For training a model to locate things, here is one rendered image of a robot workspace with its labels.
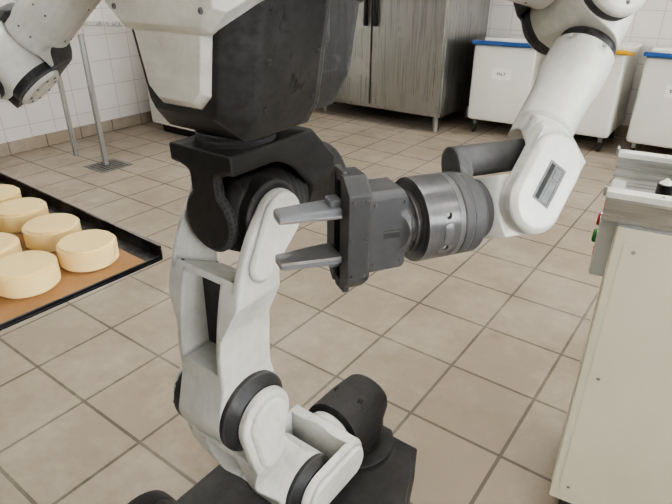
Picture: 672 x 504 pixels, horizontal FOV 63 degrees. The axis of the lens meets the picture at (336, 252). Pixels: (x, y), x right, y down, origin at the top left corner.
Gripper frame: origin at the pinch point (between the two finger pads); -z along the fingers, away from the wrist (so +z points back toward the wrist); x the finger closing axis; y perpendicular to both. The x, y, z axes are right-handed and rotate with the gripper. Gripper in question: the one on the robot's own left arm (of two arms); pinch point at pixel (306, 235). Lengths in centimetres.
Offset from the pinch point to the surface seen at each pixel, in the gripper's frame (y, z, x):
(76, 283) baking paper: 0.3, -20.5, -0.8
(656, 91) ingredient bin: -238, 347, -51
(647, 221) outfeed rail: -20, 75, -19
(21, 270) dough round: 0.3, -24.2, 1.1
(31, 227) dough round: -8.4, -24.1, 1.1
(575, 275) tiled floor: -119, 175, -103
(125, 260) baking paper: -2.5, -16.5, -0.8
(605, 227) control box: -28, 74, -23
